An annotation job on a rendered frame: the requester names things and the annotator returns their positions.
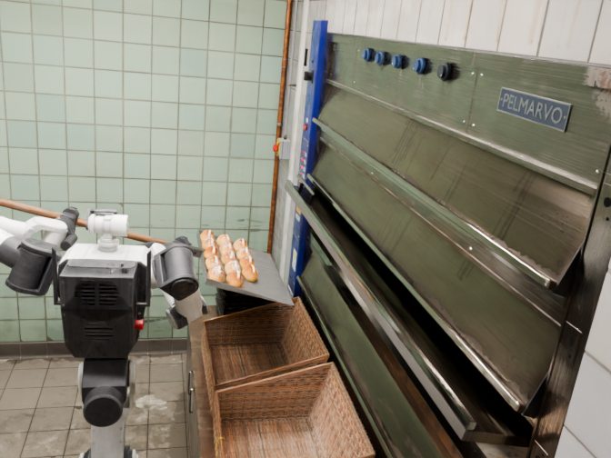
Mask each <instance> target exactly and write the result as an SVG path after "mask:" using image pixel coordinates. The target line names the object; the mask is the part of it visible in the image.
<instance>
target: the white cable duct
mask: <svg viewBox="0 0 611 458"><path fill-rule="evenodd" d="M308 7H309V0H304V9H303V19H302V29H301V39H300V49H299V59H298V69H297V80H296V90H295V110H294V120H293V130H292V140H291V150H290V161H289V171H288V180H291V182H292V183H293V174H294V164H295V145H296V136H297V126H298V116H299V105H300V95H301V86H302V76H303V66H304V56H305V46H306V28H307V17H308ZM290 204H291V197H290V195H289V194H288V192H286V201H285V220H284V231H283V242H282V252H281V262H280V272H279V274H280V276H281V278H282V280H283V281H284V272H285V253H286V243H287V234H288V224H289V214H290Z"/></svg>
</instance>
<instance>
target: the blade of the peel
mask: <svg viewBox="0 0 611 458"><path fill-rule="evenodd" d="M202 232H203V231H201V230H198V231H197V234H196V238H197V243H198V247H199V248H202V242H201V239H200V234H201V233H202ZM218 237H219V236H216V235H215V242H216V240H217V238H218ZM219 247H220V246H218V244H217V243H216V248H217V250H218V252H219ZM247 247H248V246H247ZM248 248H249V250H250V251H251V255H252V257H253V259H254V261H255V268H256V269H257V271H258V278H257V280H256V281H255V282H253V283H251V282H248V281H247V280H246V279H245V278H244V283H243V285H242V286H241V287H240V288H238V287H235V286H233V285H230V284H228V283H227V280H226V277H227V274H226V273H225V280H224V281H223V282H222V283H221V282H218V281H216V280H213V279H210V278H208V276H207V273H208V270H207V269H206V268H205V258H204V250H203V248H202V250H203V252H202V255H201V257H200V260H201V265H202V270H203V276H204V281H205V285H209V286H214V287H217V288H221V289H225V290H228V291H232V292H237V293H240V294H247V295H251V296H254V297H259V298H263V299H266V300H270V301H274V302H278V303H282V304H289V305H293V306H294V304H293V302H292V300H291V297H290V295H289V293H288V291H287V290H286V288H285V285H284V282H283V280H282V278H281V276H280V274H279V272H278V271H277V268H276V266H275V263H274V261H273V259H272V257H271V255H270V254H267V253H263V252H261V251H258V250H256V249H253V248H251V247H248ZM221 257H222V255H221V254H220V252H219V259H220V261H221ZM221 264H222V268H223V270H224V271H225V265H223V263H222V261H221Z"/></svg>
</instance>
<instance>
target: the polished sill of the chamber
mask: <svg viewBox="0 0 611 458"><path fill-rule="evenodd" d="M309 240H310V241H311V243H312V244H313V246H314V247H315V249H316V250H317V251H318V253H319V254H320V256H321V258H322V259H323V261H324V262H325V264H326V266H327V267H328V269H329V270H330V272H331V273H332V275H333V276H334V278H335V279H336V281H337V282H338V284H339V285H340V287H341V288H342V290H343V291H344V293H345V294H346V296H347V298H348V299H349V301H350V303H351V304H352V305H353V306H354V308H355V309H356V311H357V313H358V314H359V316H360V317H361V319H362V320H363V322H364V323H365V325H366V327H367V329H368V330H369V332H370V333H371V334H372V335H373V337H374V338H375V340H376V342H377V343H378V345H379V347H380V348H381V350H382V351H383V353H384V354H385V356H386V358H387V359H388V361H389V362H390V363H391V364H392V366H393V367H394V369H395V371H396V373H397V374H398V376H399V377H400V379H401V380H402V382H403V383H404V385H405V386H406V388H407V390H408V391H409V392H410V394H411V395H412V397H413V398H414V400H415V401H416V403H417V405H418V406H419V408H420V409H421V411H422V412H423V414H424V416H425V417H426V419H427V420H428V421H429V423H430V424H431V426H432V427H433V429H434V430H435V432H436V434H437V435H438V437H439V439H440V440H441V442H442V443H443V445H444V446H445V448H446V449H447V450H448V452H449V453H450V455H451V456H452V458H486V456H485V455H484V454H483V452H482V451H481V449H480V448H479V447H478V445H477V444H476V442H468V441H462V440H461V439H460V438H459V437H458V435H457V434H456V432H455V431H454V429H453V428H452V426H451V425H450V423H449V422H448V421H447V419H446V418H445V417H444V415H443V414H442V413H441V411H440V410H439V408H438V407H437V405H436V404H435V402H434V401H433V399H432V398H431V396H430V395H429V394H428V392H427V391H426V389H425V387H424V386H423V385H422V384H421V383H420V381H419V380H418V378H417V377H416V375H415V374H414V372H413V371H412V369H411V368H410V367H409V365H408V364H407V362H406V360H405V359H404V358H403V356H402V355H401V353H400V352H399V351H398V350H397V349H396V347H395V345H394V344H393V342H392V341H391V340H390V338H389V337H388V335H387V334H386V332H385V331H384V329H383V328H382V326H381V325H380V323H379V322H378V321H377V320H376V318H375V317H374V315H373V314H372V313H371V311H370V310H369V308H368V307H367V306H366V304H365V302H364V301H363V299H362V298H361V297H360V295H359V294H358V292H357V291H356V289H355V288H354V286H353V285H352V284H351V283H350V281H349V280H348V279H347V277H346V275H345V274H344V272H343V271H342V270H341V268H340V267H339V265H338V264H337V262H336V261H335V259H334V258H333V256H332V255H331V254H330V253H329V252H328V250H327V249H326V247H325V245H324V244H323V243H322V241H321V240H320V238H319V237H318V235H317V234H316V232H310V237H309Z"/></svg>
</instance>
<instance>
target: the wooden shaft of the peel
mask: <svg viewBox="0 0 611 458"><path fill-rule="evenodd" d="M0 206H3V207H7V208H11V209H14V210H17V211H21V212H25V213H29V214H35V215H39V216H43V217H46V218H50V219H56V217H59V216H60V215H61V214H60V213H57V212H54V211H50V210H46V209H43V208H39V207H35V206H32V205H29V204H22V203H18V202H15V201H11V200H7V199H4V198H1V197H0ZM76 225H78V226H82V227H85V219H81V218H78V220H77V224H76ZM121 237H124V238H128V239H132V240H136V241H139V242H143V243H149V242H155V243H157V244H165V243H170V242H169V241H166V240H162V239H159V238H155V237H152V236H148V235H144V234H138V233H134V232H131V231H128V236H121Z"/></svg>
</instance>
